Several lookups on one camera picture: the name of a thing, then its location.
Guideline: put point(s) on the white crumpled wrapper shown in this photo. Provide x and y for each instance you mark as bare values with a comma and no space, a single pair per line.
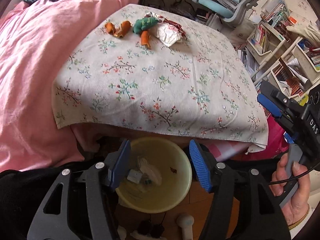
166,33

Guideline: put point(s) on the yellow trash bin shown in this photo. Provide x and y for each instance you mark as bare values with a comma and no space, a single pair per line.
175,169

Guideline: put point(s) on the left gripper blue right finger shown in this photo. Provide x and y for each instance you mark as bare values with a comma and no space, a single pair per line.
200,164

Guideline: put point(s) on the pink bed duvet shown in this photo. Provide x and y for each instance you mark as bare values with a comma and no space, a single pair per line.
36,40

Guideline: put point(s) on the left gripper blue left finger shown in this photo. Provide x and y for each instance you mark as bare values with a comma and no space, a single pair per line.
118,163

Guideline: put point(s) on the orange peel piece near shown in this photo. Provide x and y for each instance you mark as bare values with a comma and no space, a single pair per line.
144,39

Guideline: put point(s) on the pink shopping bag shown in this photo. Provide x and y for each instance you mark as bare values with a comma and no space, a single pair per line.
265,145

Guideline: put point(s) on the white book shelf rack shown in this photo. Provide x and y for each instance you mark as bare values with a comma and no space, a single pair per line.
283,52

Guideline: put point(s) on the floral white table cloth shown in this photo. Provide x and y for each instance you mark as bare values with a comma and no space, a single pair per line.
196,88

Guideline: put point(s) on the red snack wrapper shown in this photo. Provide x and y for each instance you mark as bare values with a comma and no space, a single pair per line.
162,19

